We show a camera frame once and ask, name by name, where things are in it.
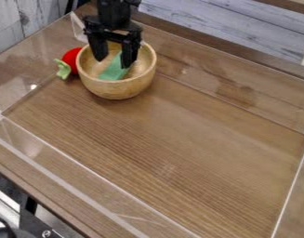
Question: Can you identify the green rectangular block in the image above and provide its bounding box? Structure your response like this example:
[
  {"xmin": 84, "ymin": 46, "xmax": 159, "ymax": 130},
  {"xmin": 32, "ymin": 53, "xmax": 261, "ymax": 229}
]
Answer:
[{"xmin": 99, "ymin": 53, "xmax": 129, "ymax": 81}]

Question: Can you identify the light wooden bowl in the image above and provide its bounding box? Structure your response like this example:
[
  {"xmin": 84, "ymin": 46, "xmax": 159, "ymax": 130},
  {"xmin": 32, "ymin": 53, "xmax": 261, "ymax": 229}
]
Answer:
[{"xmin": 76, "ymin": 42, "xmax": 157, "ymax": 99}]

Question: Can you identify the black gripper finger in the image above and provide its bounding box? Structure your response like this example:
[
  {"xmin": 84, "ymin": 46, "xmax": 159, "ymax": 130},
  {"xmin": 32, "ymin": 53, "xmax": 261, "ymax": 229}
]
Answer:
[
  {"xmin": 87, "ymin": 34, "xmax": 108, "ymax": 61},
  {"xmin": 120, "ymin": 40, "xmax": 140, "ymax": 69}
]

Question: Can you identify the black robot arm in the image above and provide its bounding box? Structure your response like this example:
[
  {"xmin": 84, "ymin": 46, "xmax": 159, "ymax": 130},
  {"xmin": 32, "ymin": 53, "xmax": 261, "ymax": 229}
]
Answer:
[{"xmin": 83, "ymin": 0, "xmax": 143, "ymax": 69}]

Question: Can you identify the clear acrylic tray wall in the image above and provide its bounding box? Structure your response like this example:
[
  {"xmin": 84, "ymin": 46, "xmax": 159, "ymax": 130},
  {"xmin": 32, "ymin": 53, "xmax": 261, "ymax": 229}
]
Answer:
[{"xmin": 0, "ymin": 113, "xmax": 200, "ymax": 238}]

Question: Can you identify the black cable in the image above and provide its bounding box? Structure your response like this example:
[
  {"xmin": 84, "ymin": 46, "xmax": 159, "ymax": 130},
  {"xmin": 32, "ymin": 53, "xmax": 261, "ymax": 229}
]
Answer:
[{"xmin": 0, "ymin": 216, "xmax": 15, "ymax": 238}]

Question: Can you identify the clear acrylic corner bracket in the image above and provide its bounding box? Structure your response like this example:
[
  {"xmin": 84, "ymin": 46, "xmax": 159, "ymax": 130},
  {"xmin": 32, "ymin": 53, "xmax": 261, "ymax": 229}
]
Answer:
[{"xmin": 69, "ymin": 12, "xmax": 88, "ymax": 44}]

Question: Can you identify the red toy strawberry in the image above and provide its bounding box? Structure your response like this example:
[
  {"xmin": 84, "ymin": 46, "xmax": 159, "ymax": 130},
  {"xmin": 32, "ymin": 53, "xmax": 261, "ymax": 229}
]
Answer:
[{"xmin": 53, "ymin": 47, "xmax": 80, "ymax": 80}]

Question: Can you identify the black table leg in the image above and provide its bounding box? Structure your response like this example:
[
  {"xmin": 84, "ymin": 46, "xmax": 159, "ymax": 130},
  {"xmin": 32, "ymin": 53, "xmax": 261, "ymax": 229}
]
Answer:
[{"xmin": 25, "ymin": 197, "xmax": 37, "ymax": 215}]

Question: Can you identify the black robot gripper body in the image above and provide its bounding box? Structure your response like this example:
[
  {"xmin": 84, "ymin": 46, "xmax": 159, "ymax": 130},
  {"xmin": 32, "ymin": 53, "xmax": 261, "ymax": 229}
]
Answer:
[{"xmin": 83, "ymin": 16, "xmax": 143, "ymax": 45}]

